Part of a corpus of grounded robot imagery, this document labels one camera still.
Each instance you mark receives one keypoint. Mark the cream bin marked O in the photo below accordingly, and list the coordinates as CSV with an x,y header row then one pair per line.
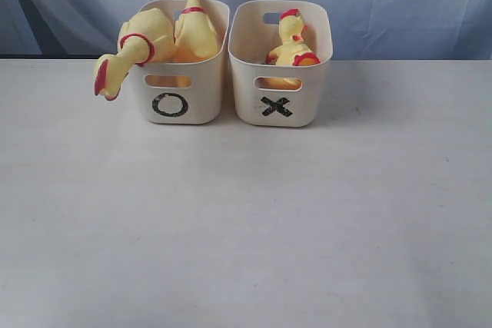
x,y
184,93

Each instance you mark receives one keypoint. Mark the headless yellow chicken body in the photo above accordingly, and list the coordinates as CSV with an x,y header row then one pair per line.
x,y
288,54

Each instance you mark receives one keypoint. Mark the detached yellow chicken head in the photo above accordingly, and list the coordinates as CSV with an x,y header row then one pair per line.
x,y
291,26

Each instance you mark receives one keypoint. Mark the yellow rubber chicken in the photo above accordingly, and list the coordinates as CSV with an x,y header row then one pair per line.
x,y
196,38
146,37

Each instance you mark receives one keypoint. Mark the cream bin marked X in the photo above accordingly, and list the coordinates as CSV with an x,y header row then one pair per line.
x,y
254,32

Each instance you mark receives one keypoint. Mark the yellow rubber chicken front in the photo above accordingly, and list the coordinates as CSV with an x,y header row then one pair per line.
x,y
196,38

